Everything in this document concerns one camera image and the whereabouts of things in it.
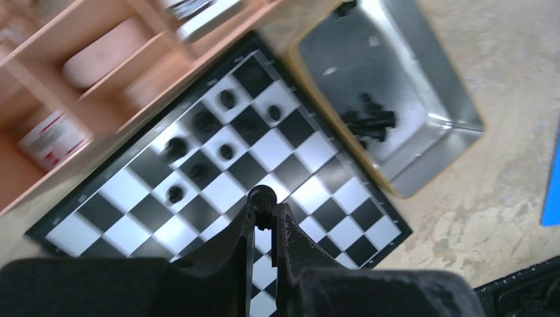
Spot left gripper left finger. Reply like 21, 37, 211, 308
1, 207, 254, 316

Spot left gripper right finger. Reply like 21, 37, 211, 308
273, 203, 485, 316

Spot black white chess board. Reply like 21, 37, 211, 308
27, 32, 411, 316

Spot pile of black chess pieces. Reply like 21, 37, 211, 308
341, 93, 397, 150

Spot white staples box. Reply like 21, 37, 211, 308
18, 110, 88, 171

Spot blue foam pad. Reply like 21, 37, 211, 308
540, 135, 559, 227

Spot pink eraser block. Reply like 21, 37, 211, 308
62, 17, 152, 89

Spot peach plastic desk organizer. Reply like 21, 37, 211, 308
0, 0, 342, 217

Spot white stapler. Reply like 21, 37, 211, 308
156, 0, 244, 42

